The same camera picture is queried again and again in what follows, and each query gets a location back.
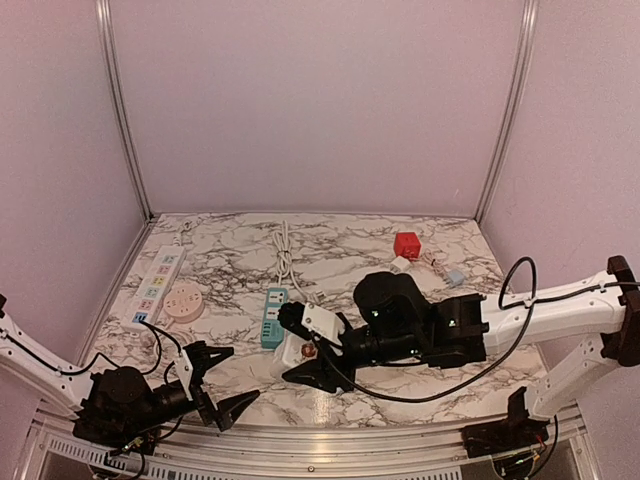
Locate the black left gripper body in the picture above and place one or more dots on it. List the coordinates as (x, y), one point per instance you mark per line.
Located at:
(153, 421)

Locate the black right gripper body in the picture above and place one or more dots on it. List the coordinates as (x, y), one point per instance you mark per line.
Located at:
(403, 348)

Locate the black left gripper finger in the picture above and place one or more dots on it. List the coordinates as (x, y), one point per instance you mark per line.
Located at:
(203, 357)
(226, 412)

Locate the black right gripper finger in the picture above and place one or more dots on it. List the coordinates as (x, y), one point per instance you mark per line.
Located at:
(328, 372)
(290, 317)

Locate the pink round power socket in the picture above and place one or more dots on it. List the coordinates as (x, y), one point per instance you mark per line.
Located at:
(184, 303)

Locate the teal power strip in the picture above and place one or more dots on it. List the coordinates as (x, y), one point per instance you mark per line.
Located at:
(272, 334)

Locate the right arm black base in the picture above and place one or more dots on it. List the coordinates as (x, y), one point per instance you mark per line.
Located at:
(517, 430)

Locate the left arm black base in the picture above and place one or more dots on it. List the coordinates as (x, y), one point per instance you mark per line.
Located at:
(117, 437)

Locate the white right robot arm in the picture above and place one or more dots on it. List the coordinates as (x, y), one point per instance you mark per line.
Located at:
(603, 309)

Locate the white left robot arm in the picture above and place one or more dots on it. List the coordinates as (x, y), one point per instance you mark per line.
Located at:
(62, 383)

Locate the light blue plug adapter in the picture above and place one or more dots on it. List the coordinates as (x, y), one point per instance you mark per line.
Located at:
(454, 278)

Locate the small white charger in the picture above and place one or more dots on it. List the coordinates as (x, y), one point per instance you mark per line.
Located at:
(399, 265)

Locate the red cube socket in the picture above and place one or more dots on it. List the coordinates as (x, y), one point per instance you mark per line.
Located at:
(407, 245)

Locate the white multicolour power strip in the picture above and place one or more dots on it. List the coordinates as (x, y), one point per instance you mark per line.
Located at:
(147, 302)

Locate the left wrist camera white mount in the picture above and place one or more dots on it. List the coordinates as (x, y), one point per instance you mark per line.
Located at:
(184, 370)

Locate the aluminium front rail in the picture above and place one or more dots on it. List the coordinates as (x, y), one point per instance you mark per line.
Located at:
(260, 452)

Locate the white strip cable plug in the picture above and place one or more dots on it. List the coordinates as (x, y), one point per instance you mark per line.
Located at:
(184, 228)

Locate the left aluminium frame post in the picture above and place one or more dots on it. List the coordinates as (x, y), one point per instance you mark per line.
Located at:
(109, 52)

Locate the aluminium frame post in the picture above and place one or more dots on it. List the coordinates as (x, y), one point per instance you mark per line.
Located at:
(109, 52)
(522, 63)

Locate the right aluminium frame post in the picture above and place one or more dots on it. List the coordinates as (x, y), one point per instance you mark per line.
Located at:
(522, 63)

